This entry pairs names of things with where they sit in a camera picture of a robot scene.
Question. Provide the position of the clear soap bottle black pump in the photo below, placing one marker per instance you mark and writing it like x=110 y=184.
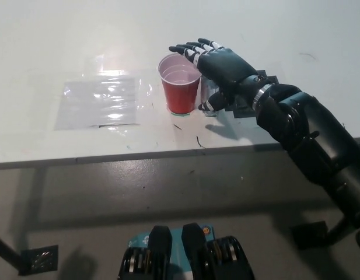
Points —
x=206 y=86

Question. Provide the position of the clear plastic sheet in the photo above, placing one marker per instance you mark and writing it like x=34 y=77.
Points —
x=98 y=102

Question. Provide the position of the black teal robot body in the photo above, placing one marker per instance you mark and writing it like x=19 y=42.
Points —
x=185 y=256

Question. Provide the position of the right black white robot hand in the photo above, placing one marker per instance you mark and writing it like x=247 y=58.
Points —
x=223 y=68

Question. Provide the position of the black table leg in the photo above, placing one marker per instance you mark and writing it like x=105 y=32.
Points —
x=341 y=230
x=4 y=248

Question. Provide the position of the black tape square patch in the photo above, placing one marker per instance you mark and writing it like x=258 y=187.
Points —
x=244 y=112

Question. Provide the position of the red plastic cup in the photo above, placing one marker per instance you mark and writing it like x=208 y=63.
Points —
x=179 y=90

